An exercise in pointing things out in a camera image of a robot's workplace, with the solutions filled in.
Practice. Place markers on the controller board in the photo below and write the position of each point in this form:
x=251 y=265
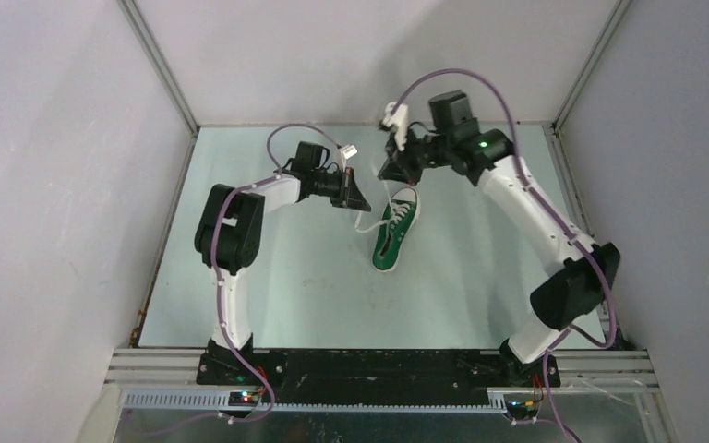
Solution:
x=244 y=398
x=523 y=410

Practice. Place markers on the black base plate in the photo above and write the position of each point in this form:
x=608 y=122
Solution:
x=375 y=377

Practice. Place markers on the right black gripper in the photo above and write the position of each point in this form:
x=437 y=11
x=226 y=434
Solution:
x=398 y=169

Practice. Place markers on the right controller board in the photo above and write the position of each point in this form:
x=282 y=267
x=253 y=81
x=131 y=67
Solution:
x=523 y=410

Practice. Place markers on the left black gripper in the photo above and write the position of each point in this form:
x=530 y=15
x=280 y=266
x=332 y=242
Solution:
x=348 y=194

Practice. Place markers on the grey slotted cable duct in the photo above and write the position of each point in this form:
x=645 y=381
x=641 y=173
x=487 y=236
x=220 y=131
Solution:
x=226 y=401

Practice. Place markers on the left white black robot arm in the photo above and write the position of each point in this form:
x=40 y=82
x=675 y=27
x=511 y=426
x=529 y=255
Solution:
x=228 y=236

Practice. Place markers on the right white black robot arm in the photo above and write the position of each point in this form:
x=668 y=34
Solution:
x=579 y=270

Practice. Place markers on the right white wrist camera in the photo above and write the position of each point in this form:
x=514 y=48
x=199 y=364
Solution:
x=395 y=121

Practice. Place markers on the left controller board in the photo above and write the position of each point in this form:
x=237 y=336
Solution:
x=244 y=398

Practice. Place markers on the green canvas sneaker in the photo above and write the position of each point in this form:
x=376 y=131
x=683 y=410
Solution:
x=398 y=218

